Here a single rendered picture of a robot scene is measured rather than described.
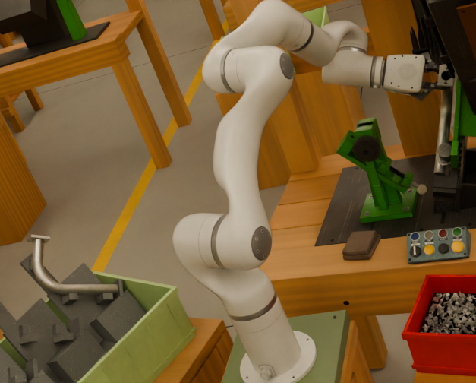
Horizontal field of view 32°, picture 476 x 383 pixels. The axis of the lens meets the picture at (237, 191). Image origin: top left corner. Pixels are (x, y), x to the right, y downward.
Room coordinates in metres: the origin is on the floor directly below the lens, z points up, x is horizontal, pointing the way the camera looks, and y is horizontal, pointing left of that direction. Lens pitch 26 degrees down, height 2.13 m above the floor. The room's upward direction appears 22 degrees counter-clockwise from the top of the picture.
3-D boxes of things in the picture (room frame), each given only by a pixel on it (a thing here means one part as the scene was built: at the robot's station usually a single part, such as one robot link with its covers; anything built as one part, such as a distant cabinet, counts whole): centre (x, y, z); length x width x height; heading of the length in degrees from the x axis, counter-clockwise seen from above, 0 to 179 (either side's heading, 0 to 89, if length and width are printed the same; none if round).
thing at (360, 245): (1.88, -0.25, 0.91); 0.10 x 0.08 x 0.03; 144
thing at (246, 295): (1.61, 0.09, 1.19); 0.19 x 0.12 x 0.24; 47
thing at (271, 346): (1.59, 0.06, 0.97); 0.19 x 0.19 x 0.18
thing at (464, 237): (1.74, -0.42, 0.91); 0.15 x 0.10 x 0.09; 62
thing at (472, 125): (1.89, -0.63, 1.17); 0.13 x 0.12 x 0.20; 62
